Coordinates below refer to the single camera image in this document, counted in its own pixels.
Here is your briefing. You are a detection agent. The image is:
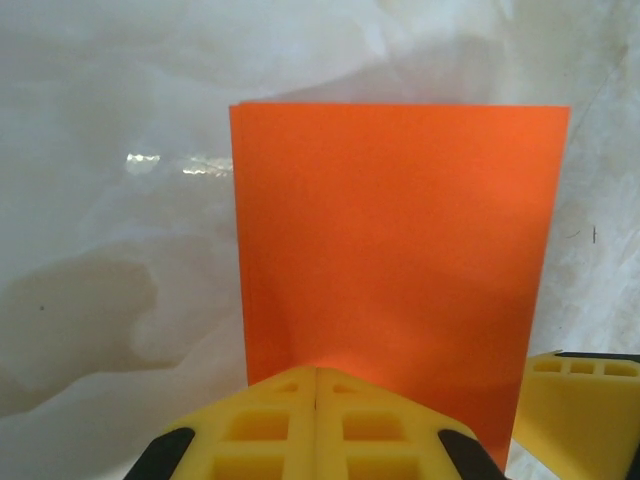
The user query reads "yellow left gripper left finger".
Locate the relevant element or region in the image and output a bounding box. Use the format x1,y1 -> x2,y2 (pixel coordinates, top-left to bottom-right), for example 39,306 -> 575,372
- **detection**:
127,366 -> 318,480

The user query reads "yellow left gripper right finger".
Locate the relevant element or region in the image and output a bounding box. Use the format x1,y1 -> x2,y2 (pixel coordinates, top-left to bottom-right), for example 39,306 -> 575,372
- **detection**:
315,366 -> 507,480

